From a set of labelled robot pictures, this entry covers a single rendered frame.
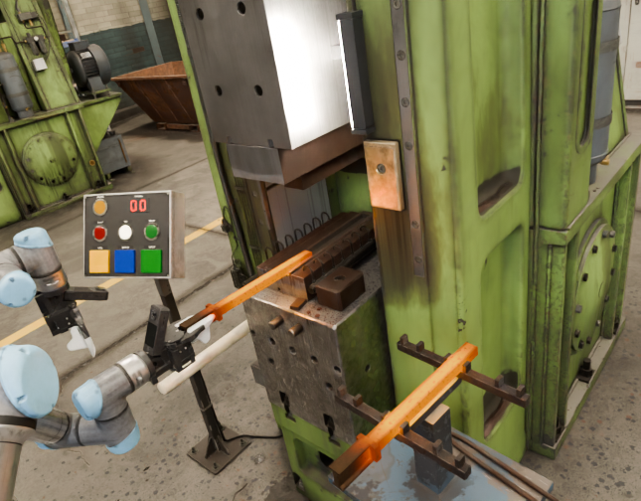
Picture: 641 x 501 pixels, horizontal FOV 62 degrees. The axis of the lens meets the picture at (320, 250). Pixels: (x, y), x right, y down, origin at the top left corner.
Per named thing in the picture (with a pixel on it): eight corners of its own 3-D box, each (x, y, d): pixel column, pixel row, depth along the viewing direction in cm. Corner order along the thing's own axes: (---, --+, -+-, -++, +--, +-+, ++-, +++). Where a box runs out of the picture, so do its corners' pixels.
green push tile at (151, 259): (160, 273, 167) (160, 249, 167) (140, 272, 169) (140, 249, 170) (163, 273, 169) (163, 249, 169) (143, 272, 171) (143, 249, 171)
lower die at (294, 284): (308, 301, 150) (303, 275, 147) (259, 284, 163) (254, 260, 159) (391, 238, 177) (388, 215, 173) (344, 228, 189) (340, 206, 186)
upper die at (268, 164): (284, 185, 134) (277, 148, 130) (234, 176, 147) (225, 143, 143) (379, 134, 161) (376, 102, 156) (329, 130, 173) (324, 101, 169)
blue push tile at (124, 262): (133, 273, 170) (133, 249, 170) (114, 272, 172) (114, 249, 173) (137, 273, 172) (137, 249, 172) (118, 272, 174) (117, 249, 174)
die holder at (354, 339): (356, 448, 158) (334, 327, 138) (267, 401, 182) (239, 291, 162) (448, 344, 193) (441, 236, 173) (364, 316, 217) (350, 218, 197)
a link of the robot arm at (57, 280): (59, 260, 138) (66, 270, 132) (65, 275, 140) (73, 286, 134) (28, 272, 134) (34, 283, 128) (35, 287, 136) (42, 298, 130)
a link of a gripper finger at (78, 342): (76, 365, 137) (60, 334, 138) (98, 354, 140) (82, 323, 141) (76, 364, 134) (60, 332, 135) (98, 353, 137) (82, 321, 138)
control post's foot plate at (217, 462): (216, 478, 215) (210, 462, 211) (184, 454, 229) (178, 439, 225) (253, 442, 229) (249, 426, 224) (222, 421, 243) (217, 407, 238)
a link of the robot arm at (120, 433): (102, 433, 126) (86, 398, 121) (147, 428, 125) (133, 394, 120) (88, 459, 119) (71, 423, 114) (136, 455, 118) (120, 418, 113)
